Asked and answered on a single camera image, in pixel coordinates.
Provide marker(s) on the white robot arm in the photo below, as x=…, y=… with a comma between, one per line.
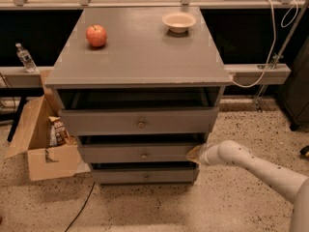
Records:
x=292, y=186

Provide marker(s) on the grey wooden drawer cabinet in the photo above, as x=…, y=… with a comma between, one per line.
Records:
x=143, y=65

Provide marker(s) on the grey bottom drawer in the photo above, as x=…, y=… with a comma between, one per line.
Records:
x=162, y=172

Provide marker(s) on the grey drawer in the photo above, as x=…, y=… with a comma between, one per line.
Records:
x=162, y=172
x=121, y=122
x=138, y=147

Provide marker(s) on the brown snack bag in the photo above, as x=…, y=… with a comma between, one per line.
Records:
x=58, y=132

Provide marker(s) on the clear plastic water bottle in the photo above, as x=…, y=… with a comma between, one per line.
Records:
x=25, y=58

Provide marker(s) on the open cardboard box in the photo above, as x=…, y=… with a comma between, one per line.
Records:
x=32, y=138

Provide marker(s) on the red apple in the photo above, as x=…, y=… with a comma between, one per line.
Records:
x=96, y=35

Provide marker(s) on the metal pole stand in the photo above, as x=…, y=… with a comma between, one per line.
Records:
x=263, y=88

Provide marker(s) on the white bowl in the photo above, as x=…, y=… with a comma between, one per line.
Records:
x=178, y=22

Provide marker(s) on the dark grey cabinet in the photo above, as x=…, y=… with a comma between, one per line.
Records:
x=294, y=93

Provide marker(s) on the black table leg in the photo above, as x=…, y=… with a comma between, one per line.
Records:
x=23, y=94

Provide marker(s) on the grey top drawer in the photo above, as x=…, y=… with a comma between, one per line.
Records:
x=121, y=122

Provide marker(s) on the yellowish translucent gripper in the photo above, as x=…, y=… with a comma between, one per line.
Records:
x=204, y=157

